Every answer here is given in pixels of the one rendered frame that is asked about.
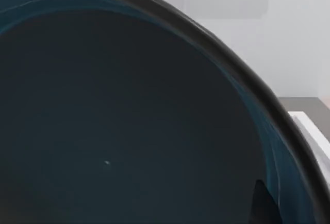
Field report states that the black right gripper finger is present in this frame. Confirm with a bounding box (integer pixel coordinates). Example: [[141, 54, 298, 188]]
[[248, 179, 282, 224]]

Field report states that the dark blue bowl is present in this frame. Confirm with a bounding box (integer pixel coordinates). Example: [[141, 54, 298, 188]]
[[0, 0, 330, 224]]

